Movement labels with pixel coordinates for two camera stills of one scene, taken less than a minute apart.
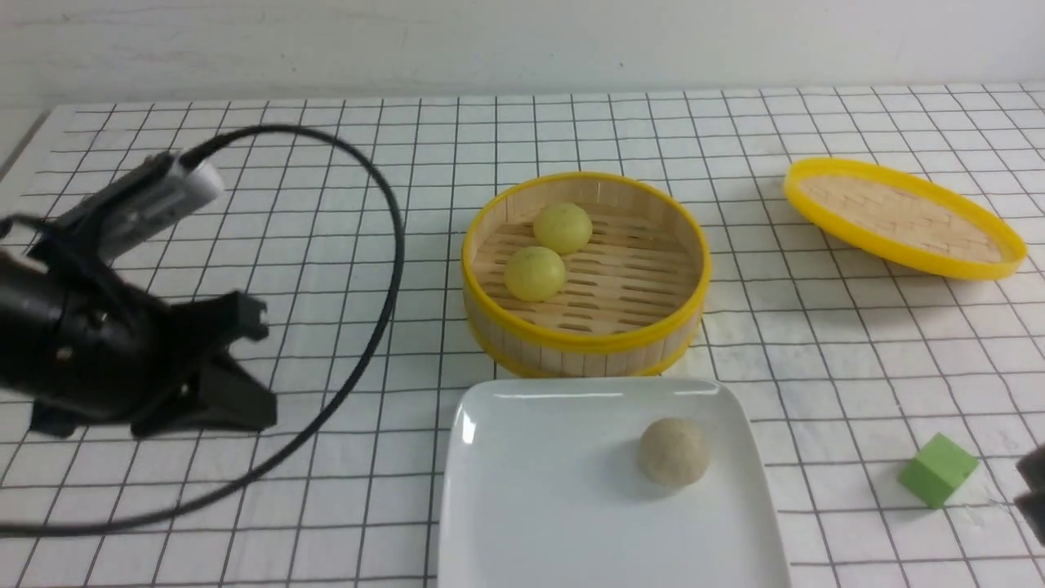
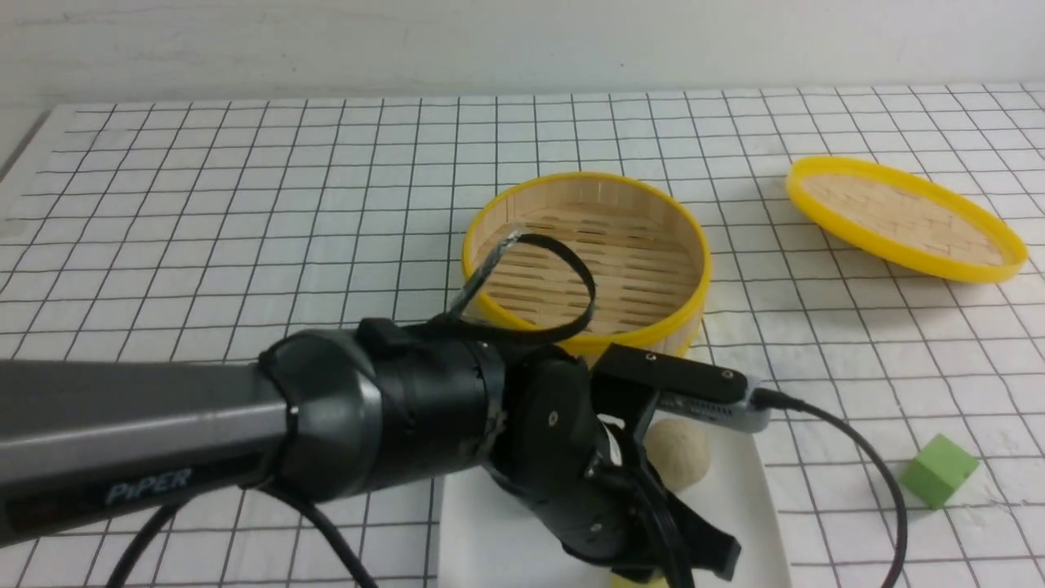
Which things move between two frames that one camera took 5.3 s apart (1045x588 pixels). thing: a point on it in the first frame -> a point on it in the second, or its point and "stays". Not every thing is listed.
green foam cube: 940,465 stays
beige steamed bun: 673,452 stays
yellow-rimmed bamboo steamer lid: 904,220 stays
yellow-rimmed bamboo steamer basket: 633,296 stays
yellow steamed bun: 562,228 -> 657,582
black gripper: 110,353 -> 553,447
